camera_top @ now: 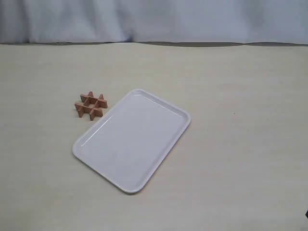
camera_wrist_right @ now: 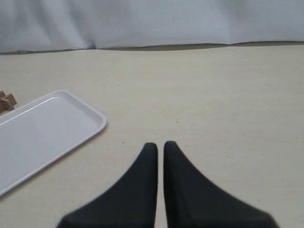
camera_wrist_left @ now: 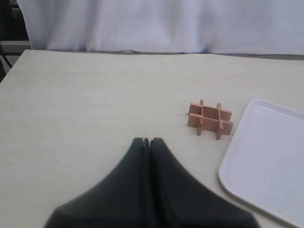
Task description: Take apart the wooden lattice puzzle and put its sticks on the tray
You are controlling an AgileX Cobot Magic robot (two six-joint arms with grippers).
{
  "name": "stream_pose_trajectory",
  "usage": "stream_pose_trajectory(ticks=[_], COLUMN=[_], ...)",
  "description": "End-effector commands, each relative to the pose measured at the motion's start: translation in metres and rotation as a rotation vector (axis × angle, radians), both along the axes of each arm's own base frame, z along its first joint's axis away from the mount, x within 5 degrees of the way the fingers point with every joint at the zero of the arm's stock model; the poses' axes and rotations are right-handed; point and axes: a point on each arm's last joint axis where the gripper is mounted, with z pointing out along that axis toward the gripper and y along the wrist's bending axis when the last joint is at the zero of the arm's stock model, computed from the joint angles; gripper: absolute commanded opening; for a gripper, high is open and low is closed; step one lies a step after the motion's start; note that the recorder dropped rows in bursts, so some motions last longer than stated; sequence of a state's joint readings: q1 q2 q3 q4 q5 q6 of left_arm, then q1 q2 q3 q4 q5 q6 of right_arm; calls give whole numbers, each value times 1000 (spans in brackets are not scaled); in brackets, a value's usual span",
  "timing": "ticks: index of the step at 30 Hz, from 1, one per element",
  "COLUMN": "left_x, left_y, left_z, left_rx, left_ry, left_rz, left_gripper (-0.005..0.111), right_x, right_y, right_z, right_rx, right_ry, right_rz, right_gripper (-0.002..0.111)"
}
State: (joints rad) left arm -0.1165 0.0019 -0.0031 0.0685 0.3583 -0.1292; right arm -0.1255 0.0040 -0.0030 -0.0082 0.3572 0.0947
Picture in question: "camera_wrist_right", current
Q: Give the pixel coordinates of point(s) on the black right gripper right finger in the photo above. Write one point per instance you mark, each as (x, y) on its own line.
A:
(193, 201)

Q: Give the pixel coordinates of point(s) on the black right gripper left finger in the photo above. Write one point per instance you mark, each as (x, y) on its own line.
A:
(129, 203)

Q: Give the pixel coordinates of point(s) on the notched wooden piece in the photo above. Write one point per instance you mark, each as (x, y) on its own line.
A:
(7, 102)

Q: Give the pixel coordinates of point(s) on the white plastic tray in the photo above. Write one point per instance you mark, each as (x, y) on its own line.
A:
(37, 134)

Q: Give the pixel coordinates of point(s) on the white fabric backdrop curtain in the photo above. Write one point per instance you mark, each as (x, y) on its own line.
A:
(53, 25)

